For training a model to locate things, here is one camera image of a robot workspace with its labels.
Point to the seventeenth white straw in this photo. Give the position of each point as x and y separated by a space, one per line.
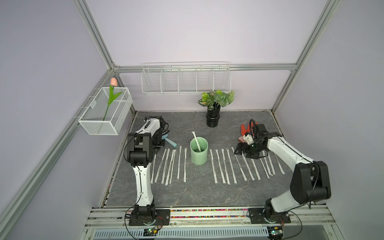
197 142

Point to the aluminium frame struts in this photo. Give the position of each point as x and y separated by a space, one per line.
30 188

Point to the green cylindrical storage cup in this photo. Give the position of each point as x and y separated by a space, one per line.
199 155

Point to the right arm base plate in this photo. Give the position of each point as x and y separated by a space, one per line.
262 216

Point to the red work glove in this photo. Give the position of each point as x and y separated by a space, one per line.
247 134

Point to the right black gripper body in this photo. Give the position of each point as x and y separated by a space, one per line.
252 150

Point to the white mesh wall basket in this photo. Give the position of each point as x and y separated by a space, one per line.
91 117

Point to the twelfth white straw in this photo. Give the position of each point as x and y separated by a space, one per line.
179 162

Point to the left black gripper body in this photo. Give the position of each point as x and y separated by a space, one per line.
157 142

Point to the sixteenth white straw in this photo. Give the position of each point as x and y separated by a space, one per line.
153 167

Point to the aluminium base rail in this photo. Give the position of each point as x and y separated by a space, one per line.
114 218

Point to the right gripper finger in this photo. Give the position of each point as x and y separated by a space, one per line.
239 145
238 151

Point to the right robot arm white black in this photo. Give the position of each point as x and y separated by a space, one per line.
310 181

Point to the fourteenth white straw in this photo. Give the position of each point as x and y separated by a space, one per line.
165 166

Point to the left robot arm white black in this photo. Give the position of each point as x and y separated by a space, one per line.
140 153

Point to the white slotted cable duct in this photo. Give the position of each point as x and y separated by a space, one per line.
178 233

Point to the fifteenth white straw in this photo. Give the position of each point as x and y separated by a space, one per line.
160 166

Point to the white wire wall shelf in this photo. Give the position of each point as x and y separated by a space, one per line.
185 77

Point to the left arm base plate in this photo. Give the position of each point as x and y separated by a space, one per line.
159 217

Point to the thirteenth white straw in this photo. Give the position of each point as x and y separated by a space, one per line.
169 174

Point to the teal garden trowel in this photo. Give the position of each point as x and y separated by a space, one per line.
172 143

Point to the pink artificial tulip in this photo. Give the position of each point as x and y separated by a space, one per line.
112 96

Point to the eleventh white straw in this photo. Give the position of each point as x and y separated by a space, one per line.
185 165

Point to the black vase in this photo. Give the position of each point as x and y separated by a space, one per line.
213 115

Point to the green artificial plant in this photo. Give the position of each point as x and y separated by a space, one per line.
216 99

